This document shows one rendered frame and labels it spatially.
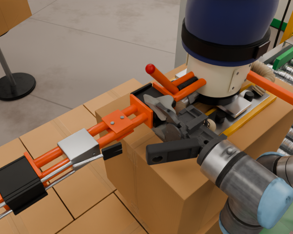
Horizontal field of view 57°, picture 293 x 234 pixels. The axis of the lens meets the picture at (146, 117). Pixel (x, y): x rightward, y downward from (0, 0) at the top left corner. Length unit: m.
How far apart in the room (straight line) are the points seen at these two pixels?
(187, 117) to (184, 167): 0.16
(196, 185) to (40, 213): 0.80
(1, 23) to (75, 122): 1.11
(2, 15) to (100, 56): 1.10
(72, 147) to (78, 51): 2.64
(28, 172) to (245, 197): 0.41
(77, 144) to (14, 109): 2.08
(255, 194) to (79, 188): 0.94
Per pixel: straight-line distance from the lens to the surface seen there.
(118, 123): 0.63
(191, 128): 0.60
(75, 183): 1.35
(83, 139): 0.61
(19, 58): 3.31
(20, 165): 0.59
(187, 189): 0.70
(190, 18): 0.70
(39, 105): 2.61
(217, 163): 0.55
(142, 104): 0.65
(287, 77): 2.09
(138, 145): 0.76
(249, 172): 0.55
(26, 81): 2.88
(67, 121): 1.61
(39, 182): 0.56
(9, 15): 2.46
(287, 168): 0.67
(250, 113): 0.88
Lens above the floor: 1.68
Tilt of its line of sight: 46 degrees down
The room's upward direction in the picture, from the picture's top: straight up
